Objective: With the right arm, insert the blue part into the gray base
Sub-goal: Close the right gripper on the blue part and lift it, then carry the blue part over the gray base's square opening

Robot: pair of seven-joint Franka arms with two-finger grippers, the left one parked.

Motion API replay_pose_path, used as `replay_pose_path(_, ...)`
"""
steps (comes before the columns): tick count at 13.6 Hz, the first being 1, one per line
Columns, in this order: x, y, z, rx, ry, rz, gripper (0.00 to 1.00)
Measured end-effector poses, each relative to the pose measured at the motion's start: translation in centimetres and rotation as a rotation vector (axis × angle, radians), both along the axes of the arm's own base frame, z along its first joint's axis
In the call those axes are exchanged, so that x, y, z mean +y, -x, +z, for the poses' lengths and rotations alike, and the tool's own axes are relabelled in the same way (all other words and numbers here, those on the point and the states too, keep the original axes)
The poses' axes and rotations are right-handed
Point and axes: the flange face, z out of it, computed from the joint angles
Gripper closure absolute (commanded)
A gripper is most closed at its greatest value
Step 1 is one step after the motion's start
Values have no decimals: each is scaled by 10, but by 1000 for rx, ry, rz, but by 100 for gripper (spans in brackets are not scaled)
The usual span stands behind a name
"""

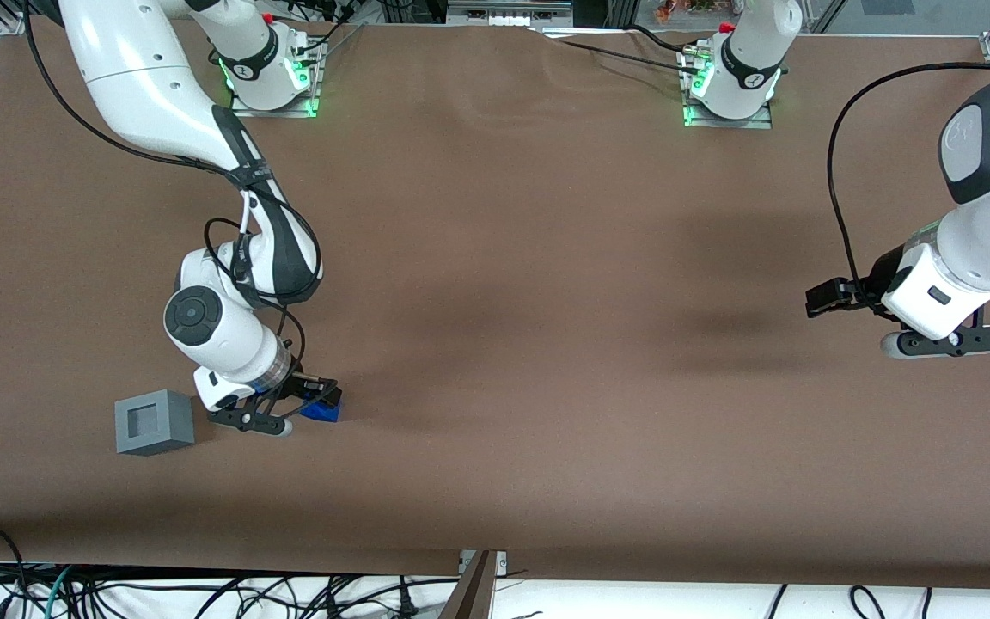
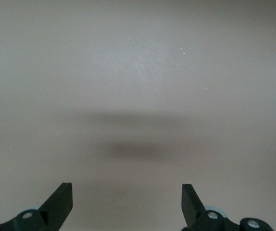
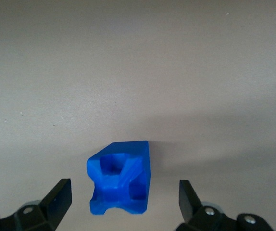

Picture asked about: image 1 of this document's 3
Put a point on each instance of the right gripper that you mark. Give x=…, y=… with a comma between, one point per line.
x=301, y=384

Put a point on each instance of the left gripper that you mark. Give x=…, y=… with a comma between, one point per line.
x=883, y=273

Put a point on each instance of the blue plastic part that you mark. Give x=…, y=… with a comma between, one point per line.
x=320, y=413

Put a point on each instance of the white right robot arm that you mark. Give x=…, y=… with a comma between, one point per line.
x=143, y=77

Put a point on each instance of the gray cube base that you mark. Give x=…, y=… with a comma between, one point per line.
x=170, y=423

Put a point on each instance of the brown table mat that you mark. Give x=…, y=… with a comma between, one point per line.
x=546, y=301

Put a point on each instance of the dark metal beam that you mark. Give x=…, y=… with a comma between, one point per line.
x=469, y=597

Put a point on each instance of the orange objects behind table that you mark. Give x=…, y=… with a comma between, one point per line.
x=675, y=10

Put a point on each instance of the white power strip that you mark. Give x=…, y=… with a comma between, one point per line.
x=508, y=17

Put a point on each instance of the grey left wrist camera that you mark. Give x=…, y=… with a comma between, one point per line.
x=950, y=342

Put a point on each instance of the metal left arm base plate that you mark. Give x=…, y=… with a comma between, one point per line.
x=761, y=120

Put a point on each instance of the silver table edge bracket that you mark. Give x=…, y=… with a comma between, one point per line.
x=502, y=563

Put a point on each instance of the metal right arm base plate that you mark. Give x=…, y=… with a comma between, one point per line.
x=310, y=105

